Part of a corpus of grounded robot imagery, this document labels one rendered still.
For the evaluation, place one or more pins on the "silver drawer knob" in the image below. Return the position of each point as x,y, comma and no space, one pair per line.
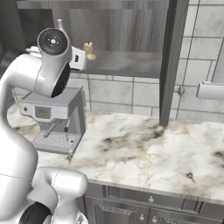
150,199

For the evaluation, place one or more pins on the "silver door knob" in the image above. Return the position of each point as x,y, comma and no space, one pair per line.
180,90

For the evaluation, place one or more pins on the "grey espresso machine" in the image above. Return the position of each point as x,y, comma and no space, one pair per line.
58,112

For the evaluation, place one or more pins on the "silver cupboard knob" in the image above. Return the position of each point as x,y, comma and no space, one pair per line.
142,217
154,219

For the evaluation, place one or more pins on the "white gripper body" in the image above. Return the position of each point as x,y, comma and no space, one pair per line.
31,50

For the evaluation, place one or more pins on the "white liquor bottle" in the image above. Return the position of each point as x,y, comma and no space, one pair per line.
60,24

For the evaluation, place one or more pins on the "beige candle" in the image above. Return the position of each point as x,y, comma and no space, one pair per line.
89,51

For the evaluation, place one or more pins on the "dark wood cabinet door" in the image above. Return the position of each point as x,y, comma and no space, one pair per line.
8,26
172,58

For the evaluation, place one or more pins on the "dark wood wall cabinet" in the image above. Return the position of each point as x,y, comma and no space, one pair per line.
125,43

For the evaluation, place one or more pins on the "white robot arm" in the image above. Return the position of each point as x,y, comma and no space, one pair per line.
17,163

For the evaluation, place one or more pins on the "dark grey cupboard door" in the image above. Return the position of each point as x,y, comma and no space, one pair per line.
116,213
175,217

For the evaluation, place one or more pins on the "dark grey drawer front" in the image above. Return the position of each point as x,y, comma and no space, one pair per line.
213,211
131,195

